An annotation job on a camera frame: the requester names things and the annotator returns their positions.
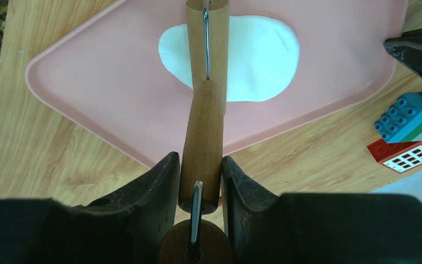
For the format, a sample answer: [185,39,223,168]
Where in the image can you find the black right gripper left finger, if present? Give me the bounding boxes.
[0,152,180,263]

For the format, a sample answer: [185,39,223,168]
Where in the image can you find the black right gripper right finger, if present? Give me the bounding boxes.
[221,156,422,263]

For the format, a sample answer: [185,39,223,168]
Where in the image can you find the wooden dough roller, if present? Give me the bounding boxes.
[157,1,233,263]

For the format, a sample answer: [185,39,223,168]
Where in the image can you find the pink rectangular tray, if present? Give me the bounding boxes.
[25,1,408,167]

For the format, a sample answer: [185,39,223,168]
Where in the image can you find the white dough ball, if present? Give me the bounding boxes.
[158,15,300,102]

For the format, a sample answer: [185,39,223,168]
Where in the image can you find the blue green white brick stack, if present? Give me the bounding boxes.
[374,92,422,144]

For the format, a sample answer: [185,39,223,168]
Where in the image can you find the red window toy brick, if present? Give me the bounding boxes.
[367,139,422,173]

